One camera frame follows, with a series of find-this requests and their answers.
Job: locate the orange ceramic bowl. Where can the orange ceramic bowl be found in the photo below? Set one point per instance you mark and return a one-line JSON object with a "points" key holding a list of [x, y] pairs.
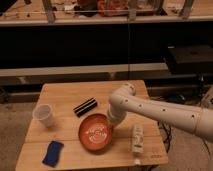
{"points": [[94, 132]]}

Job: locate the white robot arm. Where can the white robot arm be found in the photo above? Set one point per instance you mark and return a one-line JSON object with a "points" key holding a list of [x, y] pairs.
{"points": [[191, 119]]}

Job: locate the black striped box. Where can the black striped box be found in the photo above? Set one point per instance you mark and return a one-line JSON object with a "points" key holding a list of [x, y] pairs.
{"points": [[85, 107]]}

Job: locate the wooden folding table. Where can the wooden folding table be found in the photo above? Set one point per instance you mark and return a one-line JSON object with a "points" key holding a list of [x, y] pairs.
{"points": [[64, 97]]}

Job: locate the clear plastic cup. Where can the clear plastic cup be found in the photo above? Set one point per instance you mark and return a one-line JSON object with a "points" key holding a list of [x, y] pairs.
{"points": [[43, 113]]}

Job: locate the orange object on shelf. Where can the orange object on shelf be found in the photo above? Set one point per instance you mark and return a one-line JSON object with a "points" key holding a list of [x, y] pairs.
{"points": [[112, 7]]}

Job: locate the black box on shelf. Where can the black box on shelf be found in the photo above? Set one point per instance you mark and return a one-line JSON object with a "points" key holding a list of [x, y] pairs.
{"points": [[190, 59]]}

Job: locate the blue sponge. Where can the blue sponge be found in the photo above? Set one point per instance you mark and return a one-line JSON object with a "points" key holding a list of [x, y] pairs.
{"points": [[52, 154]]}

